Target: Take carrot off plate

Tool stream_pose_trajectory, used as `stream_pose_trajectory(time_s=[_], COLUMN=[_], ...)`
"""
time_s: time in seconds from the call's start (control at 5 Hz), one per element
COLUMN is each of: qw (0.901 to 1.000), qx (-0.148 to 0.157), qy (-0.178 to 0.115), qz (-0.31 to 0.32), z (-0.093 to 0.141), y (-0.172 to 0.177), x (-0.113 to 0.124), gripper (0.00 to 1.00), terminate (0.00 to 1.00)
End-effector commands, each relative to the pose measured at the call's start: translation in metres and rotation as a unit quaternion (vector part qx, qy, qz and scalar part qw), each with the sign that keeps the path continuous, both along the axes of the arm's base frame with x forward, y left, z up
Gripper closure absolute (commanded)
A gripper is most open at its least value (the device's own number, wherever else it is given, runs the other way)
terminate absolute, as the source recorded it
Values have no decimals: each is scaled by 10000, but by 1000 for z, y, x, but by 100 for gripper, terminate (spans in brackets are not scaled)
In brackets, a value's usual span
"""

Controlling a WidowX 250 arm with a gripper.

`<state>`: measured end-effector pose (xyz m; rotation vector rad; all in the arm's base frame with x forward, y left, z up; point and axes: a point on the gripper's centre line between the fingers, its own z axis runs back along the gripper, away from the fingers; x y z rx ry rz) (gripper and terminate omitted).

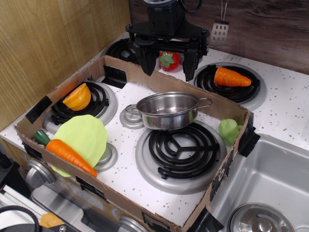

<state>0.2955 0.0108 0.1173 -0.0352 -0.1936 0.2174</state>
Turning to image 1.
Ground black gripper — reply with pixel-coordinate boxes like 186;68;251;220
126;0;210;82

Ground orange toy carrot green top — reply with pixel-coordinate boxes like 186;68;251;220
34;130;98;177

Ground orange toy carrot without top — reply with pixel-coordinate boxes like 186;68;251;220
214;66;252;87

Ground light green plastic plate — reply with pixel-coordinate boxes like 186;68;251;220
53;115;107;168

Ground grey knob under plate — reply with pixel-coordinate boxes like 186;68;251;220
94;143;118;173

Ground red toy strawberry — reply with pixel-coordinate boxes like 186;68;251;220
159;51;180;71

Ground back right black burner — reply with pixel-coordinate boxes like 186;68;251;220
194;63;261;103

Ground black burner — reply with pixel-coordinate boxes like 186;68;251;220
194;63;261;103
105;38;139;64
51;82;109;125
148;122;221;180

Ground cardboard fence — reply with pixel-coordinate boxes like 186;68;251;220
15;56;254;232

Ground back left black burner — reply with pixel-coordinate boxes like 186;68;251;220
105;38;139;64

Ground small steel pot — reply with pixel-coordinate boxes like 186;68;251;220
136;92;212;131

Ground hanging steel slotted spatula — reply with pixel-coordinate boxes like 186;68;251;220
209;0;229;46

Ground grey centre stove knob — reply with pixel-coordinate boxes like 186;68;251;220
120;104;144;130

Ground green toy lettuce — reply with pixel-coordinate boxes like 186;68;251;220
218;118;243;145

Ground front right black burner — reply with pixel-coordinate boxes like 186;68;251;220
148;122;221;180

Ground front left black burner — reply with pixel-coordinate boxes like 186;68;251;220
51;82;109;125

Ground grey plastic sink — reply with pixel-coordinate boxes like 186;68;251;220
211;135;309;232

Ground grey lower oven knob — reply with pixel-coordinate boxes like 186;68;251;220
118;216;148;232

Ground grey oven knob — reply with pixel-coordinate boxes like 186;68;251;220
118;216;148;232
26;159;56;189

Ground grey front oven knob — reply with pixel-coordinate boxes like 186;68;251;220
26;159;56;189

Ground steel lid in sink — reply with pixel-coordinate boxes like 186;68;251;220
227;203;295;232

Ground orange object bottom left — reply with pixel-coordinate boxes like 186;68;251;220
39;213;63;228

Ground black cable bottom left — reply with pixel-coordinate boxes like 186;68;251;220
0;205;41;232

